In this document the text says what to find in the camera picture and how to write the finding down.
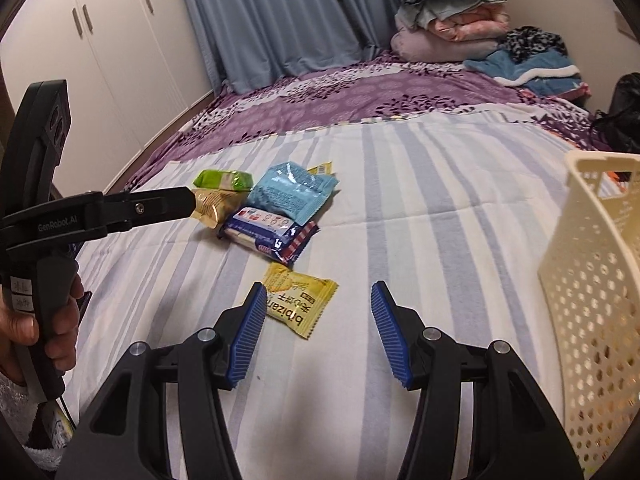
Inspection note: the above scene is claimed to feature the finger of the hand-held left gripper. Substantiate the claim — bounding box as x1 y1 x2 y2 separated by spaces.
100 186 197 233

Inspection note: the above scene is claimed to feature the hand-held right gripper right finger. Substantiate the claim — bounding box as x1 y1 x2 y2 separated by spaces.
370 280 586 480

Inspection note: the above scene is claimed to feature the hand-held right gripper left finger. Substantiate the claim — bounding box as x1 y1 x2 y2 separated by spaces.
55 281 268 480

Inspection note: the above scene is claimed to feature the small golden snack packet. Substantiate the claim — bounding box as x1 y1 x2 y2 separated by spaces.
190 187 248 228

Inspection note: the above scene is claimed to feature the small green snack packet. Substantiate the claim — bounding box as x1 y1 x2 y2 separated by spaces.
193 169 254 193

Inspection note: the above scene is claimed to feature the blue white striped snack packet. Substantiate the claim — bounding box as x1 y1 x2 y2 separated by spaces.
218 206 321 267

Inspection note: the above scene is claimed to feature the light blue snack packet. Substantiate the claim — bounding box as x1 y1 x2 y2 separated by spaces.
246 161 339 224

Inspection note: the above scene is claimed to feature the cream perforated plastic basket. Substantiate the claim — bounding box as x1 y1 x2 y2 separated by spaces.
537 151 640 480

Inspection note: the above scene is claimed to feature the person's left forearm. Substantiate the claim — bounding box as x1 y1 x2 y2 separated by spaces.
0 372 76 471

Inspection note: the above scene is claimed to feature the person's left hand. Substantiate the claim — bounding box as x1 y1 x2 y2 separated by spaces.
0 270 86 386

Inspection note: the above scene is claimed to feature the white blue striped sheet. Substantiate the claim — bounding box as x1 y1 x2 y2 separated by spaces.
65 110 640 480

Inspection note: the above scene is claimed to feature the white wardrobe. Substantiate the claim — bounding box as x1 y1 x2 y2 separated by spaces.
0 0 216 196

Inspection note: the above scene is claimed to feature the blue curtain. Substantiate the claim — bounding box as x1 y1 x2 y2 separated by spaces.
172 0 416 96

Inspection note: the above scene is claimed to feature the purple floral bed sheet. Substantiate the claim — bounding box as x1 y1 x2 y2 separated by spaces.
122 50 616 193

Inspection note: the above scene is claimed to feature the blue fleece blanket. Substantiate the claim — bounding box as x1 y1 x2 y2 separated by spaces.
462 47 583 98

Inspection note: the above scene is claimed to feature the black bag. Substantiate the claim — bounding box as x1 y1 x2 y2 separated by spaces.
592 72 640 156

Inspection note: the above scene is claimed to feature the pink folded quilt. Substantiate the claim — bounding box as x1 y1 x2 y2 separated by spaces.
432 2 511 41

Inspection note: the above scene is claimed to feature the leopard print cloth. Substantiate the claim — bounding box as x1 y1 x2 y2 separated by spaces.
500 26 568 63

